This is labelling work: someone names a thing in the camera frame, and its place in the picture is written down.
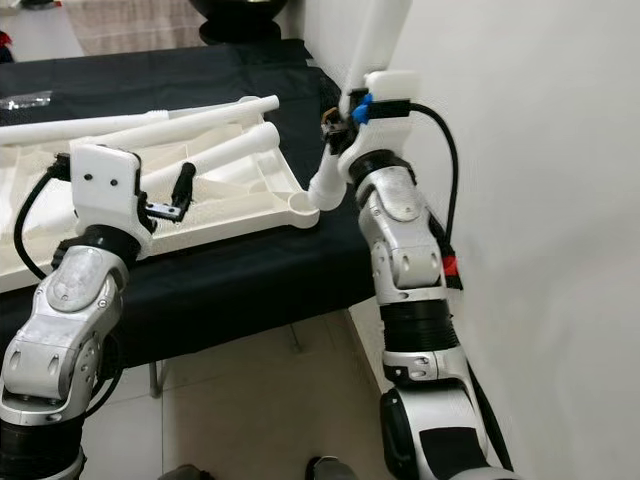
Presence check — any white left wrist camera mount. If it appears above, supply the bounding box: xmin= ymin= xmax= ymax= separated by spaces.
xmin=69 ymin=142 xmax=143 ymax=236

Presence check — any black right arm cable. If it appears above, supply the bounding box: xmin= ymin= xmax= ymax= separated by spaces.
xmin=405 ymin=100 xmax=461 ymax=291

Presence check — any clear plastic hardware bag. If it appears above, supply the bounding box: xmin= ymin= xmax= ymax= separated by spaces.
xmin=2 ymin=92 xmax=53 ymax=111

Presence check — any blue cable clip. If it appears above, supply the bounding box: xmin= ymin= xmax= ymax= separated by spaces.
xmin=352 ymin=92 xmax=375 ymax=126

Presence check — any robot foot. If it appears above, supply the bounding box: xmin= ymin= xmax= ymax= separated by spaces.
xmin=158 ymin=463 xmax=213 ymax=480
xmin=305 ymin=455 xmax=363 ymax=480

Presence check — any large black bowl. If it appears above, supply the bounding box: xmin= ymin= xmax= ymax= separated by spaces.
xmin=186 ymin=0 xmax=289 ymax=47

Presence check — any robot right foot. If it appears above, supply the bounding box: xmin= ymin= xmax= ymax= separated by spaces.
xmin=305 ymin=455 xmax=363 ymax=480

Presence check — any black tablecloth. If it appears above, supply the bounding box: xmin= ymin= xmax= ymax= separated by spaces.
xmin=0 ymin=40 xmax=411 ymax=371

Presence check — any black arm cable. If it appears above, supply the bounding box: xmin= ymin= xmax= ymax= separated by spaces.
xmin=405 ymin=100 xmax=461 ymax=291
xmin=14 ymin=158 xmax=75 ymax=283

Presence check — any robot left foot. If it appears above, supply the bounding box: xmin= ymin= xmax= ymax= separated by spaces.
xmin=158 ymin=463 xmax=213 ymax=480

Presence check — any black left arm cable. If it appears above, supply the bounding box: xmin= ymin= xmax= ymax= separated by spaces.
xmin=14 ymin=158 xmax=75 ymax=283

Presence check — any beige cloth covered bench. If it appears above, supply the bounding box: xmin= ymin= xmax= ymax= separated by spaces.
xmin=60 ymin=0 xmax=206 ymax=57

